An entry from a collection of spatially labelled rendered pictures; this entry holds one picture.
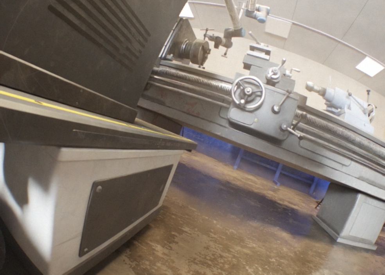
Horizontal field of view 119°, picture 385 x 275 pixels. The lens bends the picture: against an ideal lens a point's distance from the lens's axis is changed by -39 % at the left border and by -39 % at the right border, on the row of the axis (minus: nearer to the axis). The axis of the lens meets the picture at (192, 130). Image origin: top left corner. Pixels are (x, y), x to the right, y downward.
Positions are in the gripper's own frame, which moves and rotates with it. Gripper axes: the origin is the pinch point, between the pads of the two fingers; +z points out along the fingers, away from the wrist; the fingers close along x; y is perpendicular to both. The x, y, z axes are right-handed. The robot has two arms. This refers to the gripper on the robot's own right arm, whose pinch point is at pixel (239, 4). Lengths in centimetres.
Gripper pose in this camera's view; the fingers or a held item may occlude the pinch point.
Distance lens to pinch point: 220.4
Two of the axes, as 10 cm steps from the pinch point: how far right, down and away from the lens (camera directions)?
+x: -0.4, 7.1, 7.1
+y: -4.5, 6.2, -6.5
